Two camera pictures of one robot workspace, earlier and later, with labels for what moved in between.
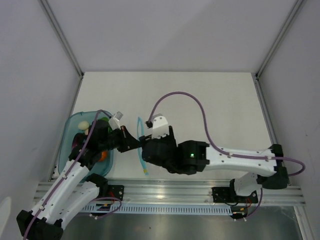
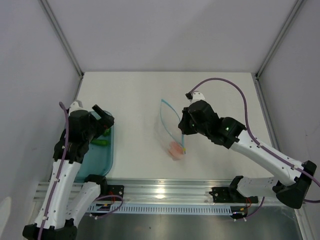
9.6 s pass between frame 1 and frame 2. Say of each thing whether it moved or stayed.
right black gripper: moved
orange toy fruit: moved
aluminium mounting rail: stayed
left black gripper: moved
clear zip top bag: moved
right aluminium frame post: stayed
